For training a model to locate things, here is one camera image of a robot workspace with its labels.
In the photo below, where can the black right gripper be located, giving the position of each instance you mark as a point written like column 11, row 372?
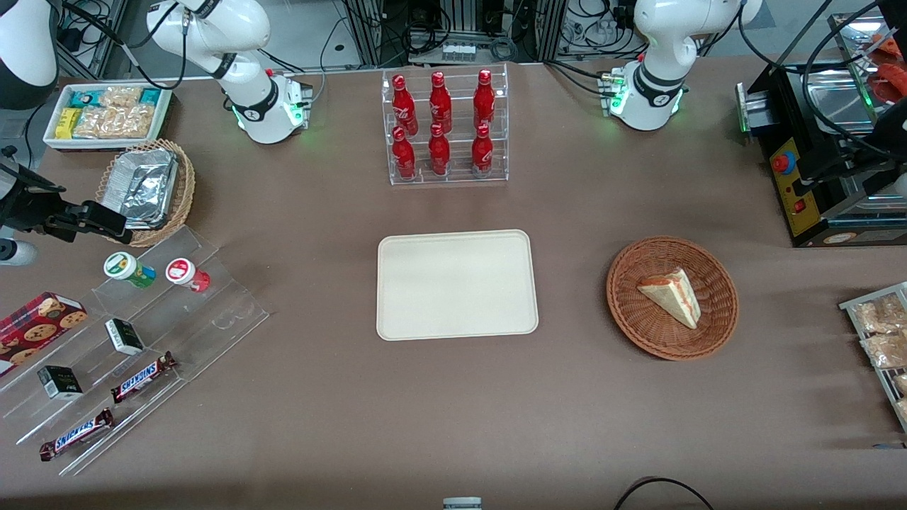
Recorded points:
column 27, row 205

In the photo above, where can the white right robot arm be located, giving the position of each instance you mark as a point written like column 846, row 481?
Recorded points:
column 262, row 113

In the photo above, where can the silver foil tray stack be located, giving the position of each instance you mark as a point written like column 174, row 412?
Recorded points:
column 145, row 184

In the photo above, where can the red gum bottle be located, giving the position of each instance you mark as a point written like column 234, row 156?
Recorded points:
column 186, row 273

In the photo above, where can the beige plastic tray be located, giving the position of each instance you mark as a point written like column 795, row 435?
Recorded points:
column 457, row 287

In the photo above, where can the light wicker basket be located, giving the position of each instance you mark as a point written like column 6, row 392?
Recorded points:
column 186, row 191

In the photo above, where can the clear rice cracker bag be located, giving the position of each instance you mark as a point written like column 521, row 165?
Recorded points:
column 120, row 95
column 115, row 122

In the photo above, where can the white snack bin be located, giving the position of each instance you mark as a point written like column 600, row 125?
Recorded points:
column 53, row 138

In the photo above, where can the yellow snack pack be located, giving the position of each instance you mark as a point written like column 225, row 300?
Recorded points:
column 67, row 122

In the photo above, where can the small black box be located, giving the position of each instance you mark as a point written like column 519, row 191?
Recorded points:
column 125, row 337
column 59, row 382

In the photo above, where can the red plaid cookie box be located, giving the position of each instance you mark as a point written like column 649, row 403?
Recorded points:
column 35, row 329

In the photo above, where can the teal snack pack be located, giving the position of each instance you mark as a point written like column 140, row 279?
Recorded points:
column 85, row 98
column 150, row 95

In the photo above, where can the clear acrylic stepped display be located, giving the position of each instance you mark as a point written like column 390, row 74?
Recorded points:
column 205, row 319

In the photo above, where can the Snickers bar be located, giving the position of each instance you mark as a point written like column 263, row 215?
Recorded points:
column 142, row 377
column 76, row 434

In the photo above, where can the red cola bottle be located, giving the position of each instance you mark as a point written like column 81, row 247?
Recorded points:
column 440, row 103
column 484, row 99
column 404, row 106
column 439, row 152
column 404, row 156
column 482, row 150

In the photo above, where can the clear acrylic bottle rack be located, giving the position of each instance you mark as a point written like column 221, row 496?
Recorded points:
column 460, row 177

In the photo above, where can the white power strip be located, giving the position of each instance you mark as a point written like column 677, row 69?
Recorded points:
column 459, row 52

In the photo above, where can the small grey device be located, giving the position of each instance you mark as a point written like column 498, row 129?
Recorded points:
column 462, row 503

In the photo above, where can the brown round wicker basket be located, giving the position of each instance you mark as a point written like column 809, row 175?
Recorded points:
column 638, row 326

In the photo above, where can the wrapped triangle sandwich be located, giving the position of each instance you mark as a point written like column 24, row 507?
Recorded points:
column 673, row 297

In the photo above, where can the black machine with yellow panel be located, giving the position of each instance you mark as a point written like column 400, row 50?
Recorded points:
column 829, row 212

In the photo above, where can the clear bagged snack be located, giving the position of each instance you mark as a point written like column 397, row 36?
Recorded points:
column 886, row 349
column 879, row 316

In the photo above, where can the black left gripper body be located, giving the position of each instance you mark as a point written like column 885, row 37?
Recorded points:
column 894, row 134

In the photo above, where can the red orange object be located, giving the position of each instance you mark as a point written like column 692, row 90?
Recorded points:
column 889, row 74

